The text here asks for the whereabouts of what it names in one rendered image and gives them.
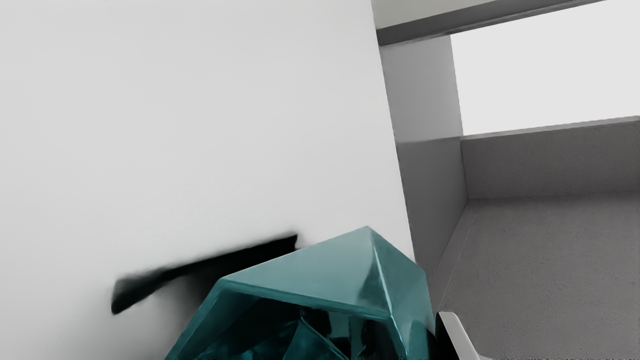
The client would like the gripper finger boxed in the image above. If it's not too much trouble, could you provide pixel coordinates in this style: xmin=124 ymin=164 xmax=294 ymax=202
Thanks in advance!
xmin=434 ymin=311 xmax=482 ymax=360

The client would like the teal faceted mug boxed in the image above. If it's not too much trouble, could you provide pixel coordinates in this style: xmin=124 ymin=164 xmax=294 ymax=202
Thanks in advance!
xmin=165 ymin=226 xmax=437 ymax=360

